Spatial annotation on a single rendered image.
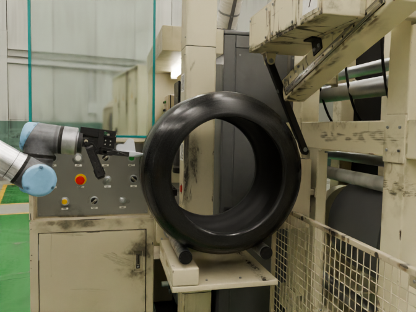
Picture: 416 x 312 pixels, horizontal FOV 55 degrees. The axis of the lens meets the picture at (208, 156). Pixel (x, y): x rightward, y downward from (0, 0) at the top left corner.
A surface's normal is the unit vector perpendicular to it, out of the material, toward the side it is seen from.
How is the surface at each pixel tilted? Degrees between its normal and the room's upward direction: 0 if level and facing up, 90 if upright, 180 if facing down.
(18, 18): 90
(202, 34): 90
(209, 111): 80
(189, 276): 90
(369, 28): 162
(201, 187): 90
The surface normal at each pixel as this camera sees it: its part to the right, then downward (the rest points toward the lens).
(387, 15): 0.05, 0.97
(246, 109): 0.27, -0.11
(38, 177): 0.50, 0.11
